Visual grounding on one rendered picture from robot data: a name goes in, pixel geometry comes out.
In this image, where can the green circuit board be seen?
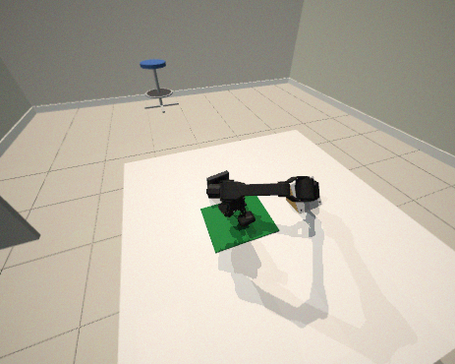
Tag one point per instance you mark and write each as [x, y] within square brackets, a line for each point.
[226, 232]

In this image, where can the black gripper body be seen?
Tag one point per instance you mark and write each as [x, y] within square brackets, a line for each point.
[246, 217]

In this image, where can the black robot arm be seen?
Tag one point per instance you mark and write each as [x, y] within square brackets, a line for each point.
[229, 191]

